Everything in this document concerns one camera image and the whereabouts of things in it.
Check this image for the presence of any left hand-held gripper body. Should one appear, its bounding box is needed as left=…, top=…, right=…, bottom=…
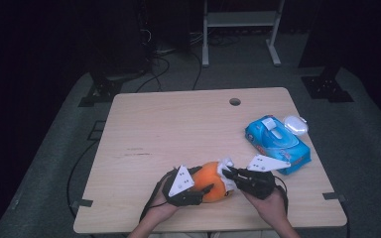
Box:
left=162, top=165, right=203, bottom=207

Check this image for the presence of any orange plush toy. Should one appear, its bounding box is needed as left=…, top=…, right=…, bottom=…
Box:
left=191, top=161, right=234, bottom=203

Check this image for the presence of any person's left hand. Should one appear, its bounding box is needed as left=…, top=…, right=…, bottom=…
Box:
left=147, top=189, right=180, bottom=221

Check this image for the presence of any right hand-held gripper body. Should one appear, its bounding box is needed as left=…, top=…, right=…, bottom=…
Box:
left=237, top=154, right=292, bottom=200

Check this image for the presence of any blue wet wipes pack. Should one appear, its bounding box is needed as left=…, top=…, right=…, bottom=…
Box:
left=244, top=114, right=313, bottom=176

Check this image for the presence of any grey tape piece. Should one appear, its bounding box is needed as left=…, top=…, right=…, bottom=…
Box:
left=70, top=198, right=94, bottom=209
left=321, top=191, right=347, bottom=203

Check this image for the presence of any black stand with base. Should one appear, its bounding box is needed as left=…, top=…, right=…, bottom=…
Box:
left=77, top=0, right=151, bottom=108
left=298, top=0, right=355, bottom=104

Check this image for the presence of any right hand-held gripper cable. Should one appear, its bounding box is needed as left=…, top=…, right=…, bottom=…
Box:
left=274, top=176, right=290, bottom=216

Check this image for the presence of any left hand-held gripper cable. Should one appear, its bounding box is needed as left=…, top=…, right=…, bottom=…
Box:
left=139, top=172, right=171, bottom=222

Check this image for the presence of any white metal frame stand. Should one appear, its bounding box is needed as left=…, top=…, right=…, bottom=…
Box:
left=201, top=0, right=286, bottom=68

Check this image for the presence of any black floor cable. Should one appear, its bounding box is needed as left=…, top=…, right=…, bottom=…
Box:
left=190, top=51, right=203, bottom=91
left=65, top=140, right=100, bottom=219

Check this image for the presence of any white round pack lid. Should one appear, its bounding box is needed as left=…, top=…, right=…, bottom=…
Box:
left=283, top=114, right=310, bottom=137

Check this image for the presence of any hand-held gripper cable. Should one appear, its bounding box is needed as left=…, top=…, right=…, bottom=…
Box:
left=139, top=172, right=171, bottom=222
left=274, top=176, right=290, bottom=216

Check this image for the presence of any dark floor plate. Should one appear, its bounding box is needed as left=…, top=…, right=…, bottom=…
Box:
left=87, top=120, right=107, bottom=142

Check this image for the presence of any white wet wipe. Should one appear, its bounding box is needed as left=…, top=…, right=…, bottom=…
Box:
left=217, top=157, right=237, bottom=193

